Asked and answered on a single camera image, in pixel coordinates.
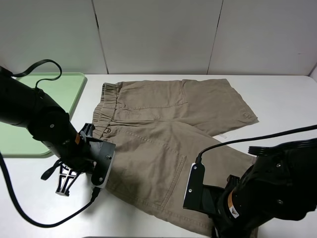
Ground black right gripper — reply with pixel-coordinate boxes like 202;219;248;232
210;175;272;238

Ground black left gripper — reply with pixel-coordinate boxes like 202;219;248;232
42;121;100;197

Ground khaki shorts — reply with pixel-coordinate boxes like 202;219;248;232
93;79;258;236

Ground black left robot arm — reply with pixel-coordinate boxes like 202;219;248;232
0;63;105;196

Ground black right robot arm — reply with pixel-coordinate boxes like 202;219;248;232
213;139;317;238

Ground green plastic tray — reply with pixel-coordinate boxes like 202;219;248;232
0;73;87;158

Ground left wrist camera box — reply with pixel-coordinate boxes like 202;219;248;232
88;137;115;189

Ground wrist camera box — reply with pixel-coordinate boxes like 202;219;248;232
183;163;225;217
88;137;115;189

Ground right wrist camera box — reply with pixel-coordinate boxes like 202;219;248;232
183;163;225;217

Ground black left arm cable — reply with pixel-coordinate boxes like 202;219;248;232
0;59;101;228

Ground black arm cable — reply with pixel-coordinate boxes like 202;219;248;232
195;124;317;166
0;59;101;228

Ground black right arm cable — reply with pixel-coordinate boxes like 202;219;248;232
195;124;317;166

